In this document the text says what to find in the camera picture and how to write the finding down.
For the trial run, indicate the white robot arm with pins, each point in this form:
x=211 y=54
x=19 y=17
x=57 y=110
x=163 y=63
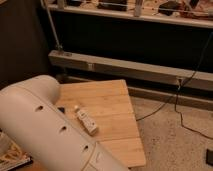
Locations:
x=28 y=115

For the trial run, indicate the blue cloth piece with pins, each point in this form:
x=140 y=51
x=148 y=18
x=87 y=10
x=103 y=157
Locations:
x=62 y=109

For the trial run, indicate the metal support pole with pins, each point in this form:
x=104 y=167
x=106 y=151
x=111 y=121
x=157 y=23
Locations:
x=58 y=45

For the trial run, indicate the black snack packet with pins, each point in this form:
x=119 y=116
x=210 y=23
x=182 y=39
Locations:
x=11 y=155

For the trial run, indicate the black box on floor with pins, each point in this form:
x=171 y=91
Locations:
x=209 y=157

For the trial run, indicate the metal shelf rail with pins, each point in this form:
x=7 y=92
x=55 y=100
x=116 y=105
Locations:
x=195 y=13

